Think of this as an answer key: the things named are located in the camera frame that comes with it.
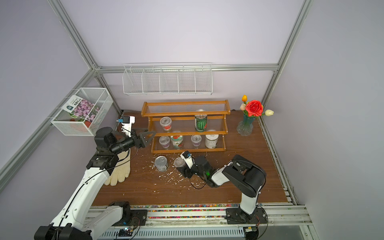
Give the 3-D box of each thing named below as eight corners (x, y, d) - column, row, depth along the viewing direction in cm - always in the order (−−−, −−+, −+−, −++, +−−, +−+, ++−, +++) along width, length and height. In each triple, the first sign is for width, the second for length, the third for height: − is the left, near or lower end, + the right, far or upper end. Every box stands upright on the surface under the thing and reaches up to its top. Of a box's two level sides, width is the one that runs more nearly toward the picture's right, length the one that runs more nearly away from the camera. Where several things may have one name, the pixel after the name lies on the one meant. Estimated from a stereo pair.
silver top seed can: (155, 171, 91) (153, 168, 86) (157, 159, 96) (155, 155, 91) (167, 171, 91) (165, 168, 86) (168, 159, 96) (167, 155, 91)
